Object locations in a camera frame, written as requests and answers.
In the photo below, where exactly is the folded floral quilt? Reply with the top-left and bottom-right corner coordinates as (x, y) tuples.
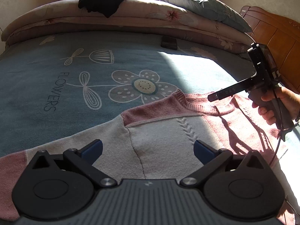
(1, 0), (256, 57)

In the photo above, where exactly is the wooden headboard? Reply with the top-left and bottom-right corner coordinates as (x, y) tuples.
(240, 5), (300, 92)

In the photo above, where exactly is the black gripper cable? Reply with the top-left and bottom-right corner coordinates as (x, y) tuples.
(269, 91), (287, 169)

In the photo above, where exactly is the pink and white knit sweater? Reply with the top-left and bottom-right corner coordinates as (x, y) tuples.
(0, 89), (296, 225)

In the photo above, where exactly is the black garment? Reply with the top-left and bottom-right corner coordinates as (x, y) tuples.
(78, 0), (135, 18)

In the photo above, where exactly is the small dark flat object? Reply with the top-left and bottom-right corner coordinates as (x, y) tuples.
(160, 36), (178, 50)

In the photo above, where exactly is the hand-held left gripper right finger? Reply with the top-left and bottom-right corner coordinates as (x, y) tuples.
(180, 139), (270, 189)

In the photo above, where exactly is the person's right hand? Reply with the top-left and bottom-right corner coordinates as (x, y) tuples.
(252, 86), (300, 126)

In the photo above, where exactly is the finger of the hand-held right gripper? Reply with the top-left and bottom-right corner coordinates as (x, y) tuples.
(207, 78), (256, 103)

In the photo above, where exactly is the grey-green pillow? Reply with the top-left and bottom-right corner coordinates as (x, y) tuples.
(159, 0), (254, 33)

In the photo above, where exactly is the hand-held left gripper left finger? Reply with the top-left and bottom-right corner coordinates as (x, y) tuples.
(31, 139), (118, 189)

